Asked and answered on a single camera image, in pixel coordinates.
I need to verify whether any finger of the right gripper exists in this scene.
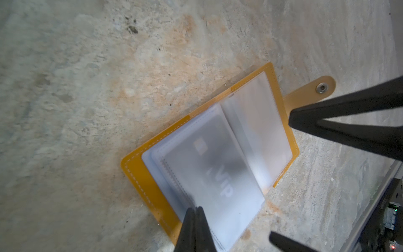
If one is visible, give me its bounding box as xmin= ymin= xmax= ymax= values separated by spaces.
xmin=289 ymin=76 xmax=403 ymax=130
xmin=315 ymin=120 xmax=403 ymax=161

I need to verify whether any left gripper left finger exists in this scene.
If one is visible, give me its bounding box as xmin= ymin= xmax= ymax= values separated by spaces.
xmin=174 ymin=207 xmax=196 ymax=252

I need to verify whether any yellow leather card holder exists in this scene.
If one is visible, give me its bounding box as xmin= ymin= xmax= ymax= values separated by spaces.
xmin=121 ymin=63 xmax=336 ymax=252

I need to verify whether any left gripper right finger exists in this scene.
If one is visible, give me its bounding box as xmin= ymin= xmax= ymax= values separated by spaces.
xmin=195 ymin=206 xmax=217 ymax=252

